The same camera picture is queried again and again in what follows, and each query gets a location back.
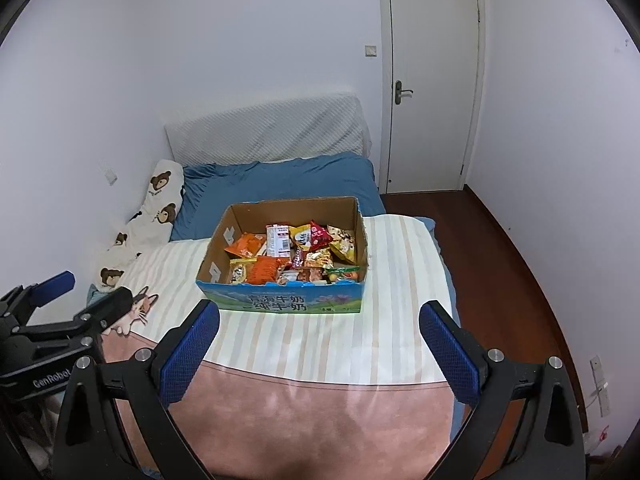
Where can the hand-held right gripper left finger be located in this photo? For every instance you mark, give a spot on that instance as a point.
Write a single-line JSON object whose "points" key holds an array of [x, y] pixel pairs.
{"points": [[192, 350]]}

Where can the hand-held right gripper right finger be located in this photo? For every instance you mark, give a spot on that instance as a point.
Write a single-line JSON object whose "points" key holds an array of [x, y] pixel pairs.
{"points": [[447, 355]]}

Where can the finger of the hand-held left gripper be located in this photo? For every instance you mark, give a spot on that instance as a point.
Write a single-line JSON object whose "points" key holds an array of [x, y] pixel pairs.
{"points": [[52, 287], [100, 312]]}

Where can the cardboard box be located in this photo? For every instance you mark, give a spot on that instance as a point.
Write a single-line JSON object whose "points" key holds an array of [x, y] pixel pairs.
{"points": [[280, 302]]}

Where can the orange packet with brown label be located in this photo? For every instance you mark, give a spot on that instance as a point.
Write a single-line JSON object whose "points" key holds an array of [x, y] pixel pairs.
{"points": [[262, 270]]}

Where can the plain orange snack packet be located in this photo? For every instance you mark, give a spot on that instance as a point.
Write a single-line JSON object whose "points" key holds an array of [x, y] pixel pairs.
{"points": [[245, 246]]}

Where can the green candy packet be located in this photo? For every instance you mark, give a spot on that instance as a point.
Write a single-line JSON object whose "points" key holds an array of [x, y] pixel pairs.
{"points": [[345, 275]]}

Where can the red white snack packet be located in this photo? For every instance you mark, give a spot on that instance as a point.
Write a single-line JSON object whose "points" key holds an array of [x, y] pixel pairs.
{"points": [[277, 240]]}

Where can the yellow panda snack packet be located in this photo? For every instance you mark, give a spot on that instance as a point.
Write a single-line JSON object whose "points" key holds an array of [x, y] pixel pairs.
{"points": [[342, 245]]}

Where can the striped cat blanket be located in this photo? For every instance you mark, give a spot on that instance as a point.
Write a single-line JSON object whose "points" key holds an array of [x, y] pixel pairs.
{"points": [[300, 340]]}

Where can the bear print pillow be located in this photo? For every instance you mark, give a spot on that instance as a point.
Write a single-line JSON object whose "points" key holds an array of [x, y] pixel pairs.
{"points": [[160, 185]]}

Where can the yellow biscuit packet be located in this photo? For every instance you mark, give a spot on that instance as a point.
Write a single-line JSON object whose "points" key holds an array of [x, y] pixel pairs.
{"points": [[300, 236]]}

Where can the red yellow instant noodle packet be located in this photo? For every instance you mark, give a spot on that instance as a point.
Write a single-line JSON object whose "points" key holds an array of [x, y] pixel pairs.
{"points": [[320, 237]]}

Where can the blue bed sheet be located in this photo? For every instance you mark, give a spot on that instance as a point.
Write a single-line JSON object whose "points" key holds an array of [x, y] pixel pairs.
{"points": [[300, 180]]}

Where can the white padded headboard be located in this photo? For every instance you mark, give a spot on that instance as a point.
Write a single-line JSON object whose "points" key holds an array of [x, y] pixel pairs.
{"points": [[265, 130]]}

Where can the white door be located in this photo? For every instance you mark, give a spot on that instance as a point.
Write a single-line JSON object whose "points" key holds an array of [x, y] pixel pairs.
{"points": [[430, 35]]}

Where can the white wall socket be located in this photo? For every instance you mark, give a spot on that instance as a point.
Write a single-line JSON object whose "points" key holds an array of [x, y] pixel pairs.
{"points": [[600, 385]]}

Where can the white light switch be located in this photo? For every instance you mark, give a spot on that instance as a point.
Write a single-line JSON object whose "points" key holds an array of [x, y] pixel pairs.
{"points": [[371, 51]]}

